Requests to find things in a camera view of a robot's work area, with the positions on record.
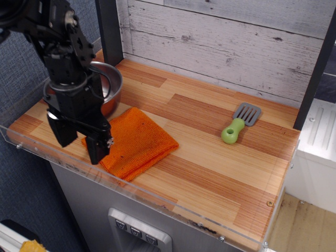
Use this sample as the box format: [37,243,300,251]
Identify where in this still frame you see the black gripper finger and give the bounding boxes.
[47,114,78,147]
[86,135,114,165]

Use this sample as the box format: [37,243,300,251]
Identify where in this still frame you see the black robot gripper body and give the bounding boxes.
[43,73,111,139]

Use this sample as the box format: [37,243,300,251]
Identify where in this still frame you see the orange cloth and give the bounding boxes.
[81,107,180,183]

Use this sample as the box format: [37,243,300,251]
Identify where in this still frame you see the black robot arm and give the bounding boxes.
[1,1,113,165]

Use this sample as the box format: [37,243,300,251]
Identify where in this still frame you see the stainless steel bowl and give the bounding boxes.
[43,61,123,119]

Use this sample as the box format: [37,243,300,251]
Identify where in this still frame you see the clear acrylic table guard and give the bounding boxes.
[0,36,300,252]

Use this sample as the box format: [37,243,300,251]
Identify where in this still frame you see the grey toy fridge cabinet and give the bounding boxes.
[51,164,238,251]

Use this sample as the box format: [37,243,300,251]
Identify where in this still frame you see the yellow tape piece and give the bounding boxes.
[19,240,47,252]

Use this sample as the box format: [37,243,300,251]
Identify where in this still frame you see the white toy sink unit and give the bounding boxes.
[284,99,335,213]

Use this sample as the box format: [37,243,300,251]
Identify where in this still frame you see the black left frame post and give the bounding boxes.
[95,0,123,66]

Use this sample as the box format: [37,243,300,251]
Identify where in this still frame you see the black frame post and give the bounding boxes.
[95,0,123,66]
[293,9,335,130]

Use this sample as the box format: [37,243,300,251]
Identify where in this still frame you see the green handled grey toy spatula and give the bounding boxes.
[221,102,261,144]

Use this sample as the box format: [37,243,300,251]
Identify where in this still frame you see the black right frame post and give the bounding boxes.
[293,9,335,130]

